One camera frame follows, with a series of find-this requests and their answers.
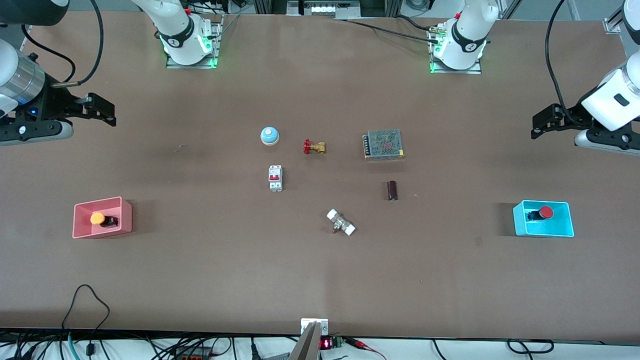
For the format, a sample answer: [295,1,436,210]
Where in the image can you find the red push button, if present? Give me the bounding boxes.
[526,205,555,223]

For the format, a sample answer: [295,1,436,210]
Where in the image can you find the yellow push button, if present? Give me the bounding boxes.
[90,212,119,229]

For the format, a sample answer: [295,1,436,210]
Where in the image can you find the aluminium extrusion corner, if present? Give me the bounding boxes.
[603,10,628,35]

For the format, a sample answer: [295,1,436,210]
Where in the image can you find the cyan plastic bin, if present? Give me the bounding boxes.
[513,200,575,238]

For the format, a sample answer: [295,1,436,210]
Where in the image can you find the pink plastic bin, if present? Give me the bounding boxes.
[72,196,133,239]

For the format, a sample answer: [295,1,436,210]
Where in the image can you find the metal mesh power supply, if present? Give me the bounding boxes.
[363,129,405,161]

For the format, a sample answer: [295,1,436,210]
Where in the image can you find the steel valve white caps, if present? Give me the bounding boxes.
[326,208,357,237]

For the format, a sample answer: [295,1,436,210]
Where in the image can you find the red clip lead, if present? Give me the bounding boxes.
[347,338,387,360]

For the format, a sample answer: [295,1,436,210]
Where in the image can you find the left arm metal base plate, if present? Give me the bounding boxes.
[429,25,482,75]

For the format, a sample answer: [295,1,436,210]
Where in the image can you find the thin black looped cable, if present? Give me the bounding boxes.
[61,284,111,333]

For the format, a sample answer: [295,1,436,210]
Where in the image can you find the black base power cable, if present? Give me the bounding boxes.
[345,14,441,43]

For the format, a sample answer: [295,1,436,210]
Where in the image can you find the black cable loop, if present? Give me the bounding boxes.
[507,339,555,355]

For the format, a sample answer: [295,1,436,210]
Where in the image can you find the aluminium frame with lights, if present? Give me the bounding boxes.
[287,0,361,17]

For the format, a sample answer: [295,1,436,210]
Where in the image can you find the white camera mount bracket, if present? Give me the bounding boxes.
[300,318,329,336]

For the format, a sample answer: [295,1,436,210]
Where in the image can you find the grey camera mount bar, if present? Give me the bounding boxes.
[289,322,321,360]

